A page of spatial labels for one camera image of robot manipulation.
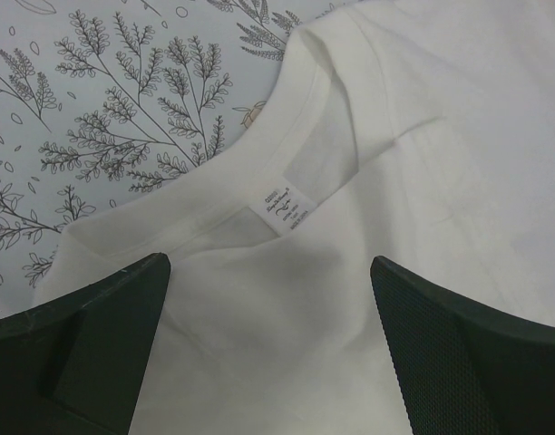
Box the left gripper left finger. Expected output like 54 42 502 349
0 254 170 434

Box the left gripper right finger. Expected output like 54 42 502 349
370 256 555 434

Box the white t shirt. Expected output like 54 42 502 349
34 1 555 434

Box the floral table mat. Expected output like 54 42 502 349
0 1 337 318

